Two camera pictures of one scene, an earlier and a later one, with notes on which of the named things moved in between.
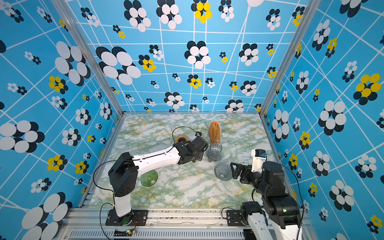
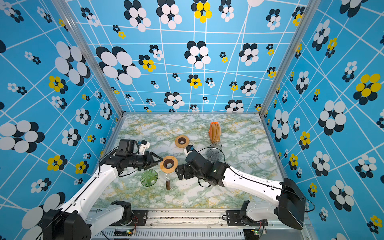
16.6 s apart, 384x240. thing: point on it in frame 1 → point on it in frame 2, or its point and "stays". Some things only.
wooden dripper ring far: (181, 138) stays
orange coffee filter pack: (215, 132) stays
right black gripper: (241, 167) → (186, 168)
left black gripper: (200, 157) → (150, 159)
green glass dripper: (149, 178) stays
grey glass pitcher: (214, 153) stays
